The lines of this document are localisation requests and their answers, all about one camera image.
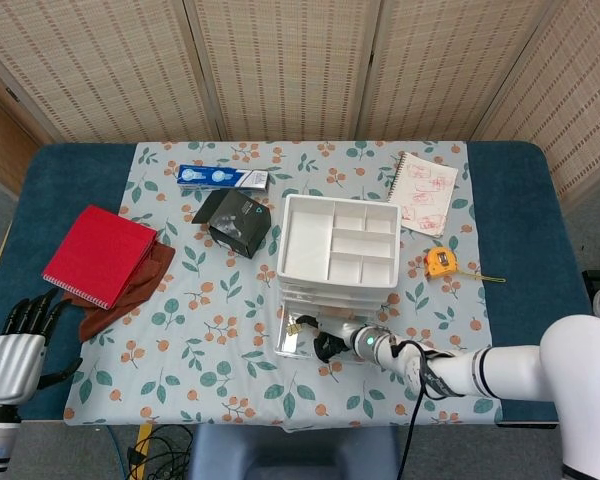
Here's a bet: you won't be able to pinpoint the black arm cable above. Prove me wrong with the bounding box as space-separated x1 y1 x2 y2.
392 341 456 480

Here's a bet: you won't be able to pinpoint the blue toothpaste box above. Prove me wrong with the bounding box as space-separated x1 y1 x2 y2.
176 164 271 194

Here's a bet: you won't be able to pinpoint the red spiral notebook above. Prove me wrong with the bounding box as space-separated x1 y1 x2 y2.
41 204 159 312

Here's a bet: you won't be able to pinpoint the wooden door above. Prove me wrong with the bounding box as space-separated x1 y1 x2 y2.
0 74 41 196

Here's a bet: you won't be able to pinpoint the floral print tablecloth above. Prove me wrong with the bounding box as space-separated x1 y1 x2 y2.
62 139 504 431

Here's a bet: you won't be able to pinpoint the brown cloth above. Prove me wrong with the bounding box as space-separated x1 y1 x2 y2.
62 242 177 343

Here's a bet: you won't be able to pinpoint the yellow tape measure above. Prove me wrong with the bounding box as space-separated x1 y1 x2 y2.
423 245 506 284

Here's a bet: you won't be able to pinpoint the woven folding screen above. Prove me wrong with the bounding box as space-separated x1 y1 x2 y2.
0 0 600 211

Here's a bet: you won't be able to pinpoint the blue padded seat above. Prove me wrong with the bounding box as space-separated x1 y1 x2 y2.
187 424 401 480

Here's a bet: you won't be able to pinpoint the black cardboard box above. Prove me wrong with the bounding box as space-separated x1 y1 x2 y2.
191 189 274 260

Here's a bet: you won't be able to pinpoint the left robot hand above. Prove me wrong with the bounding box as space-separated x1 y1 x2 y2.
0 288 84 405

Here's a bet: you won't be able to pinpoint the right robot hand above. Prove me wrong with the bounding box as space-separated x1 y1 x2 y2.
292 313 363 363

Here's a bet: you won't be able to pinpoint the white plastic drawer organizer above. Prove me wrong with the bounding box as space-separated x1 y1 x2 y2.
276 193 401 314

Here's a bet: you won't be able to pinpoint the black floor cables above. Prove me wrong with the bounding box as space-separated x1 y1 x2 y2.
127 424 196 480

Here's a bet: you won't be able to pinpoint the spiral notepad with red drawings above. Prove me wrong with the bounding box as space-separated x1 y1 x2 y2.
389 151 460 240

